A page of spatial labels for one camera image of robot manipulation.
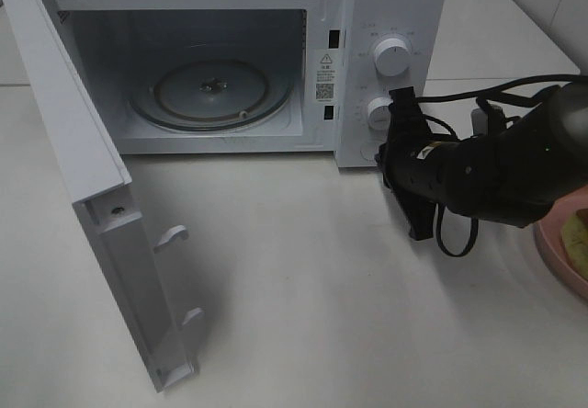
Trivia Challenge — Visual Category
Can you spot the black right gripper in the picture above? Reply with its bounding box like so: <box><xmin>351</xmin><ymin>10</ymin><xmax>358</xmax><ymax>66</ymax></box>
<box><xmin>377</xmin><ymin>86</ymin><xmax>458</xmax><ymax>241</ymax></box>

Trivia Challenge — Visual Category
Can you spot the round white door button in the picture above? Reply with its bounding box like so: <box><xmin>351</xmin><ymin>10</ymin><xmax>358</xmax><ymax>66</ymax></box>
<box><xmin>360</xmin><ymin>141</ymin><xmax>381</xmax><ymax>162</ymax></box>

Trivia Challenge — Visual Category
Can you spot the pink round plate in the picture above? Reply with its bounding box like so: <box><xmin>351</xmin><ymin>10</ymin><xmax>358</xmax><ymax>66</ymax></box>
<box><xmin>533</xmin><ymin>187</ymin><xmax>587</xmax><ymax>301</ymax></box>

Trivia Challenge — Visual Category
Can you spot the toast sandwich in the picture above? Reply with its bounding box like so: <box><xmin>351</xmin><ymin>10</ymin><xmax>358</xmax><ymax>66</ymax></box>
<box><xmin>560</xmin><ymin>210</ymin><xmax>587</xmax><ymax>273</ymax></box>

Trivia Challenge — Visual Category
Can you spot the white microwave door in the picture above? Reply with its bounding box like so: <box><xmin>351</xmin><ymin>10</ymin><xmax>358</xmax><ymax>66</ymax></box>
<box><xmin>3</xmin><ymin>0</ymin><xmax>203</xmax><ymax>391</ymax></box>

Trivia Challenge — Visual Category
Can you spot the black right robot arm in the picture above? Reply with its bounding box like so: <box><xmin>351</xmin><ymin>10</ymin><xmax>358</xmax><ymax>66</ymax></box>
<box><xmin>376</xmin><ymin>74</ymin><xmax>587</xmax><ymax>244</ymax></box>

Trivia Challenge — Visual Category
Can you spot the lower white timer knob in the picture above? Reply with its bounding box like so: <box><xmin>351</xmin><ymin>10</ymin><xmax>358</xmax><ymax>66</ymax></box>
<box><xmin>367</xmin><ymin>96</ymin><xmax>392</xmax><ymax>132</ymax></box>

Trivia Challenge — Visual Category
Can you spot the upper white power knob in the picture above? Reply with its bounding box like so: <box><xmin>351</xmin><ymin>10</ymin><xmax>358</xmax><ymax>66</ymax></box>
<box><xmin>372</xmin><ymin>35</ymin><xmax>412</xmax><ymax>77</ymax></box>

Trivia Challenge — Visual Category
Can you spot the white warning label sticker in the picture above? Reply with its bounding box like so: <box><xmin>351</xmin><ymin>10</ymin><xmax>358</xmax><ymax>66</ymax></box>
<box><xmin>311</xmin><ymin>49</ymin><xmax>340</xmax><ymax>103</ymax></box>

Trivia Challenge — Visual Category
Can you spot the white microwave oven body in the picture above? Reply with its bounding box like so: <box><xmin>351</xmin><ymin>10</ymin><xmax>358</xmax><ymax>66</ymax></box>
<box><xmin>55</xmin><ymin>0</ymin><xmax>444</xmax><ymax>167</ymax></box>

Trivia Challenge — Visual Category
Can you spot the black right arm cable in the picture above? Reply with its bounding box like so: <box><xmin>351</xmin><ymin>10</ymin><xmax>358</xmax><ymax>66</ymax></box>
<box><xmin>413</xmin><ymin>74</ymin><xmax>588</xmax><ymax>257</ymax></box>

